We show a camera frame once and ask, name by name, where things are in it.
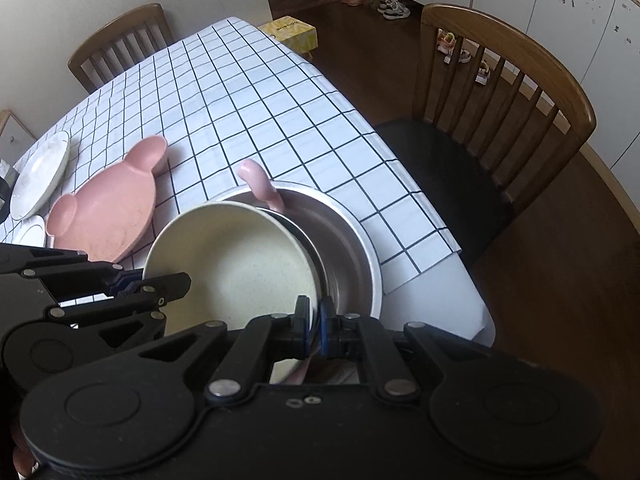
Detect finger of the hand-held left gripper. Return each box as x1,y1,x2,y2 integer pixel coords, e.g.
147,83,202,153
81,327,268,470
0,242,145,306
47,272,192,352

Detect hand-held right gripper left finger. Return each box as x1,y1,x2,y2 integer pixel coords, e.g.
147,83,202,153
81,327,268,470
120,296,313,406

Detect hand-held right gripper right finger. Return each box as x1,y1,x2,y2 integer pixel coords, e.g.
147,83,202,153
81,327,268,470
319,296,506,406

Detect cream bowl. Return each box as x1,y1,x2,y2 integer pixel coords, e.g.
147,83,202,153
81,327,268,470
142,201,321,386

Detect stainless steel bowl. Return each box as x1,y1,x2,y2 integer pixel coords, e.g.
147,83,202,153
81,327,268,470
214,181,384,333

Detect pink bear-shaped plate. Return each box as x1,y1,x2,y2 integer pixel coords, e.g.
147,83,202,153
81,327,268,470
46,135,169,263

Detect pink bowl with handle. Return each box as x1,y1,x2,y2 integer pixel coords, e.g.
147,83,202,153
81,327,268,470
236,159,323,311

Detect person's left hand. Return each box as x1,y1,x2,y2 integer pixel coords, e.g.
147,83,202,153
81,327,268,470
11,422,37,480

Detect small white plate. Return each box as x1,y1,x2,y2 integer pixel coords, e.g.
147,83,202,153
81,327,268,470
9,215,47,247

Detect large white plate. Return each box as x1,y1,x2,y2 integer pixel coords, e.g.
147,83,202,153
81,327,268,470
10,131,71,220

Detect wooden chair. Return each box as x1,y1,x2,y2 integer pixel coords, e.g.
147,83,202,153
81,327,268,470
374,3,597,271
68,3,175,94

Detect yellow cardboard box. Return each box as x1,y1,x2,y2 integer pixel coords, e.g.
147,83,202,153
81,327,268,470
257,15,318,56

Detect white lower cabinets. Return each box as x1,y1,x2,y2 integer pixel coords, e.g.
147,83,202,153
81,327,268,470
372,0,640,171

